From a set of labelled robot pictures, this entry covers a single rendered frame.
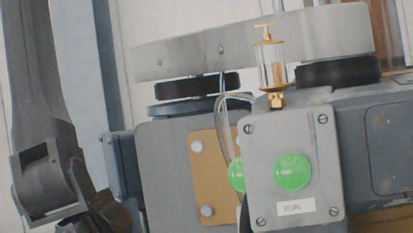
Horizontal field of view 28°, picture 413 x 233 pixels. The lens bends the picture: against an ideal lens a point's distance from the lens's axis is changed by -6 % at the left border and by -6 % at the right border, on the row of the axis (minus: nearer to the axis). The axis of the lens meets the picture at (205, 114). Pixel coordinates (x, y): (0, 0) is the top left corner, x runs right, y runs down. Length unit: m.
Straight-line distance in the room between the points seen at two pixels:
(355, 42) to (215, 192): 0.36
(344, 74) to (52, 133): 0.30
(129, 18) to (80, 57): 0.57
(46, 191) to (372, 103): 0.36
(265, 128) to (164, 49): 0.44
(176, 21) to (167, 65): 4.91
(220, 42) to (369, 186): 0.32
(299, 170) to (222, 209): 0.47
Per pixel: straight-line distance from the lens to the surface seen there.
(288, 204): 0.67
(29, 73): 0.94
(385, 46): 1.20
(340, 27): 0.82
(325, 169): 0.67
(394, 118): 0.71
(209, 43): 0.99
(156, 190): 1.14
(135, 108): 6.08
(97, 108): 5.68
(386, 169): 0.72
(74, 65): 5.72
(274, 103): 0.74
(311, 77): 0.83
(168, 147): 1.13
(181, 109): 1.15
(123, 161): 1.15
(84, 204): 0.89
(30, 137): 0.91
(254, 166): 0.67
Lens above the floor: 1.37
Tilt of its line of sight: 3 degrees down
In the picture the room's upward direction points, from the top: 8 degrees counter-clockwise
